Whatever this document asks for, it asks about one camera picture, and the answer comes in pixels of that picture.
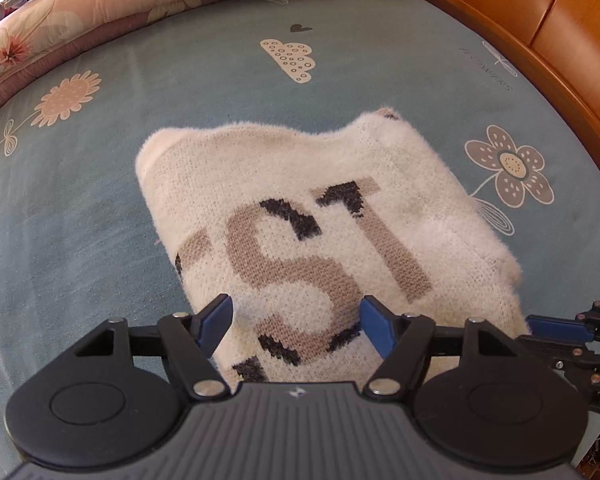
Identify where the pink floral quilt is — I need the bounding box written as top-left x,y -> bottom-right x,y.
0,0 -> 398,126

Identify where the blue floral bed sheet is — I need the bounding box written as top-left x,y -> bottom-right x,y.
0,0 -> 600,461

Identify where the wooden headboard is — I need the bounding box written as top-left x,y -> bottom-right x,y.
382,0 -> 600,208

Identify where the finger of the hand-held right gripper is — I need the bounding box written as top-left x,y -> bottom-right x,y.
524,300 -> 600,346
515,334 -> 600,391

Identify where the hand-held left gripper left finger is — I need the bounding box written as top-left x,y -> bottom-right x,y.
75,294 -> 233,401

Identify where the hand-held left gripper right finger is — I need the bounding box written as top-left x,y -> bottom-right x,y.
360,295 -> 521,401

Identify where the cream knit sweater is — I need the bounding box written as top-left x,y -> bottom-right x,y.
134,106 -> 533,386

